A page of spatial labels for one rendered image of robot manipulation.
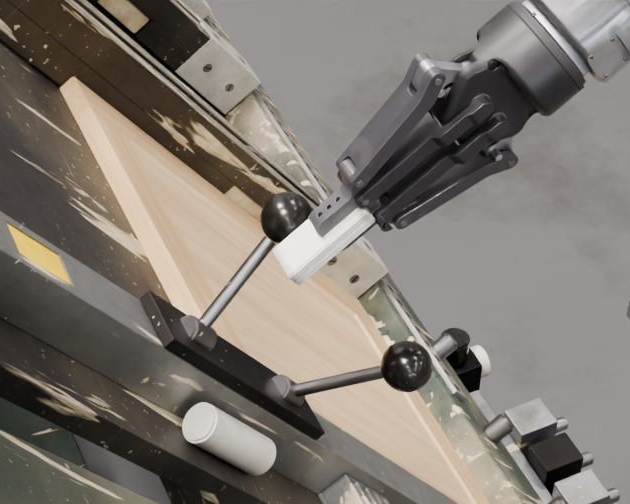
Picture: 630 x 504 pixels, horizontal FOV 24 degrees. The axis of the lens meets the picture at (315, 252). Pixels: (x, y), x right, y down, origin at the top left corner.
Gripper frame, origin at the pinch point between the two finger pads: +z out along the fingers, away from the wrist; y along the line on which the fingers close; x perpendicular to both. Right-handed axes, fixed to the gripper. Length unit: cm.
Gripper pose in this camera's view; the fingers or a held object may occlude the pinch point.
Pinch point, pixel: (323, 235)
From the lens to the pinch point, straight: 99.7
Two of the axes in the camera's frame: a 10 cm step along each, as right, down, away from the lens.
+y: 5.1, 4.1, 7.5
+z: -7.5, 6.4, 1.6
